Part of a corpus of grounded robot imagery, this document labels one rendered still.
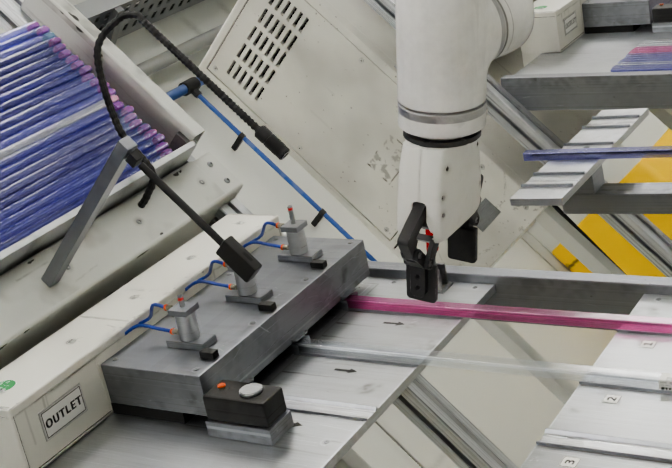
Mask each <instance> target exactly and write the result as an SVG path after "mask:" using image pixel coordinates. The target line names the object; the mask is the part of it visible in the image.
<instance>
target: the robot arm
mask: <svg viewBox="0 0 672 468"><path fill-rule="evenodd" d="M395 15H396V59H397V100H398V125H399V127H400V128H401V129H402V130H403V136H404V138H405V139H406V140H405V141H404V142H403V146H402V152H401V159H400V166H399V178H398V198H397V230H398V233H399V237H398V239H397V245H398V247H399V249H400V254H401V257H402V258H403V262H404V264H406V286H407V296H408V297H409V298H412V299H416V300H421V301H425V302H429V303H435V302H436V301H437V300H438V266H435V265H433V264H434V260H435V257H436V253H437V249H438V246H439V243H440V242H442V241H444V240H446V239H447V238H448V257H449V258H450V259H455V260H459V261H464V262H468V263H475V262H476V261H477V253H478V228H476V227H473V226H477V225H478V223H479V219H480V217H479V214H478V212H477V210H478V207H479V204H480V203H481V200H482V199H481V196H480V194H481V188H482V184H483V179H484V177H483V175H482V174H481V164H480V147H479V138H480V136H481V129H483V128H484V126H485V125H486V115H488V108H487V106H486V103H487V99H486V95H487V72H488V68H489V66H490V64H491V62H492V61H493V60H495V59H497V58H500V57H502V56H504V55H506V54H508V53H510V52H512V51H514V50H516V49H518V48H519V47H521V46H522V45H523V44H524V43H525V42H526V41H527V39H528V38H529V36H530V34H531V32H532V30H533V25H534V3H533V0H395ZM421 228H422V229H427V230H430V232H431V233H433V236H430V235H426V234H421V233H419V232H420V229H421ZM418 241H422V242H427V243H429V246H428V250H427V254H426V255H425V254H424V253H423V252H422V251H421V250H420V249H417V243H418Z"/></svg>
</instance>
